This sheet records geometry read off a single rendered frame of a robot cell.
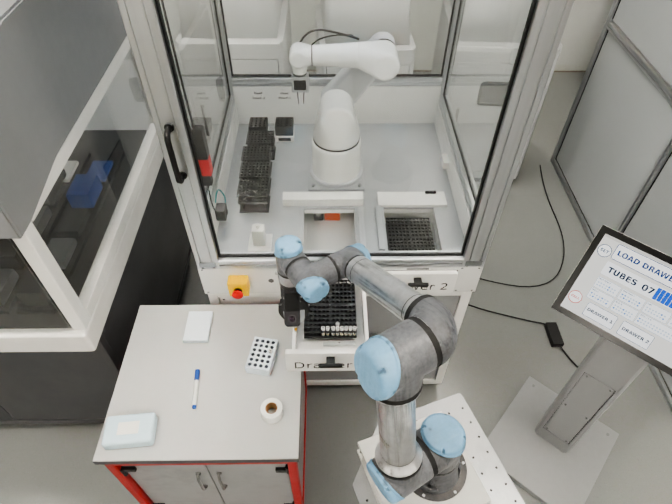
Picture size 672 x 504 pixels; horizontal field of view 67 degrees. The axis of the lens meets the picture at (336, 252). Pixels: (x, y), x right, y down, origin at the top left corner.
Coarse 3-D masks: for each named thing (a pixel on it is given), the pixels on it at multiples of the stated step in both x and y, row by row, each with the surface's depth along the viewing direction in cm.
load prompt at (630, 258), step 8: (616, 248) 157; (624, 248) 156; (616, 256) 157; (624, 256) 156; (632, 256) 155; (640, 256) 154; (624, 264) 156; (632, 264) 155; (640, 264) 154; (648, 264) 153; (656, 264) 152; (640, 272) 154; (648, 272) 153; (656, 272) 152; (664, 272) 151; (656, 280) 152; (664, 280) 151
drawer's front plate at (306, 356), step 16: (288, 352) 158; (304, 352) 158; (320, 352) 158; (336, 352) 158; (352, 352) 158; (288, 368) 164; (304, 368) 164; (320, 368) 165; (336, 368) 165; (352, 368) 165
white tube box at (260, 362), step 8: (256, 344) 176; (264, 344) 175; (272, 344) 175; (256, 352) 173; (264, 352) 175; (272, 352) 173; (248, 360) 171; (256, 360) 172; (264, 360) 171; (272, 360) 171; (248, 368) 169; (256, 368) 169; (264, 368) 169
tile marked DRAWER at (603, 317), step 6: (588, 306) 161; (594, 306) 160; (582, 312) 162; (588, 312) 161; (594, 312) 160; (600, 312) 159; (606, 312) 158; (594, 318) 160; (600, 318) 159; (606, 318) 158; (612, 318) 157; (600, 324) 159; (606, 324) 158; (612, 324) 157
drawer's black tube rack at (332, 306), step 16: (336, 288) 179; (352, 288) 179; (320, 304) 174; (336, 304) 174; (352, 304) 174; (304, 320) 169; (320, 320) 170; (336, 320) 174; (352, 320) 170; (304, 336) 169; (320, 336) 169; (336, 336) 169; (352, 336) 169
